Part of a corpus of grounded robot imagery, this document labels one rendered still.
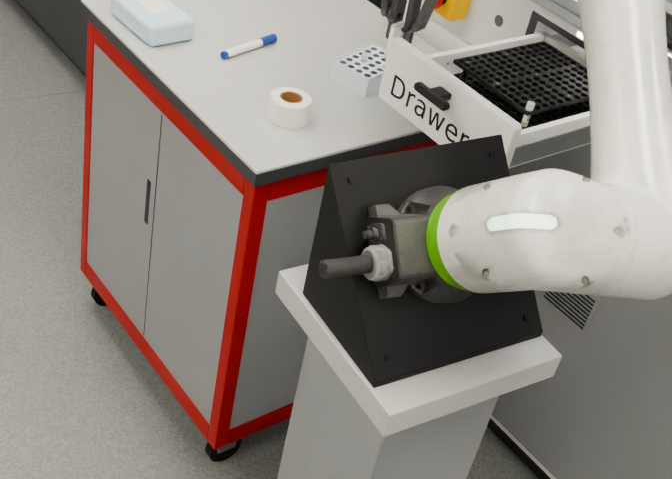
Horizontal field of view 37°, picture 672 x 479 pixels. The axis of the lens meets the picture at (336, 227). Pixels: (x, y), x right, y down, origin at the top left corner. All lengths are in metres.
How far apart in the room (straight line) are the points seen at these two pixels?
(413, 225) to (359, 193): 0.08
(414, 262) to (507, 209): 0.16
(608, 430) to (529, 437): 0.22
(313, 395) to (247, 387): 0.48
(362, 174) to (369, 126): 0.49
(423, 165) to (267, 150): 0.39
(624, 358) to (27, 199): 1.58
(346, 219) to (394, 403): 0.23
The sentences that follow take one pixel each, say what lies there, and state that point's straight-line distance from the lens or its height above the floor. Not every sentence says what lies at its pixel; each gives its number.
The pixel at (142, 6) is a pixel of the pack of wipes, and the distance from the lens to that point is 1.89.
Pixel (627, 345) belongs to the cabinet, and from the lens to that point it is 1.90.
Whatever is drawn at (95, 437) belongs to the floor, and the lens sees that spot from 2.12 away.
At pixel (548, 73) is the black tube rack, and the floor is 0.90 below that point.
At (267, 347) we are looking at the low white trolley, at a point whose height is 0.33.
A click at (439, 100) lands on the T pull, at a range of 1.52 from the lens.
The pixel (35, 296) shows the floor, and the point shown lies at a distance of 2.43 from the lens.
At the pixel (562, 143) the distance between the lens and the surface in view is 1.62.
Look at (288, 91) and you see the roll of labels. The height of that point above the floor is 0.80.
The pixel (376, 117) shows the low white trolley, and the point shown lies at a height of 0.76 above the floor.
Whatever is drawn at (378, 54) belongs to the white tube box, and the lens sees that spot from 1.87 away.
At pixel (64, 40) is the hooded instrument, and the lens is 3.24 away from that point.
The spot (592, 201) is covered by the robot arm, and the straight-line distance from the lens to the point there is 1.10.
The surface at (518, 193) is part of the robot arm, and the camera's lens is 1.06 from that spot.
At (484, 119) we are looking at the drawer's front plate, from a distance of 1.50.
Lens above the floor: 1.62
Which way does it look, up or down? 36 degrees down
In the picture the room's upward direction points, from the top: 12 degrees clockwise
